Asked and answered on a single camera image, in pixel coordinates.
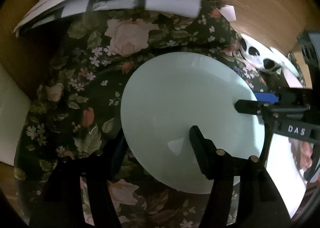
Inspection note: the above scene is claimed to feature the white round plate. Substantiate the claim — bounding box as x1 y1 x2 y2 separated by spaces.
266 134 306 217

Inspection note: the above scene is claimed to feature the mint green round plate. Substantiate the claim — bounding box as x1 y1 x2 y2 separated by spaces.
120 52 265 194

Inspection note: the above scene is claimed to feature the right hand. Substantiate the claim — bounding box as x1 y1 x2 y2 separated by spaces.
289 138 313 171

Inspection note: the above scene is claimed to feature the white bowl with black spots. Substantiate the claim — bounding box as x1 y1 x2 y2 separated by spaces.
240 33 299 77

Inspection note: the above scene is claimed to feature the small white box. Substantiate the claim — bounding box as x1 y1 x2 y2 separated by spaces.
219 5 236 22

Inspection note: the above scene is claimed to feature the dark floral cloth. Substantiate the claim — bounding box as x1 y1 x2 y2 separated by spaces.
15 0 281 217

